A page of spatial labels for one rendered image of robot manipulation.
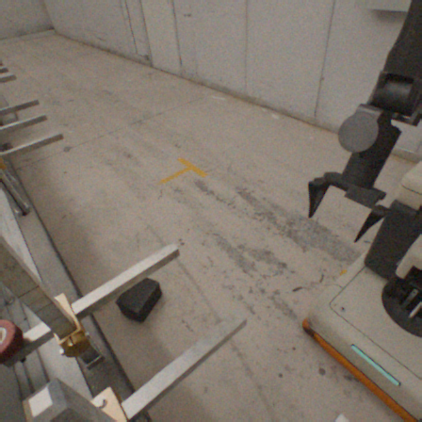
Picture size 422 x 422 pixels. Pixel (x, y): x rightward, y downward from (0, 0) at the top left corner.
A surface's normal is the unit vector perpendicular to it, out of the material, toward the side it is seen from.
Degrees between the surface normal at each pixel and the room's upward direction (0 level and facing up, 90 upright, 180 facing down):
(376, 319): 0
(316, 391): 0
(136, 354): 0
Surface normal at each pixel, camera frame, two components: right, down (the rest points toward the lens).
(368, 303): -0.07, -0.72
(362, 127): -0.72, 0.10
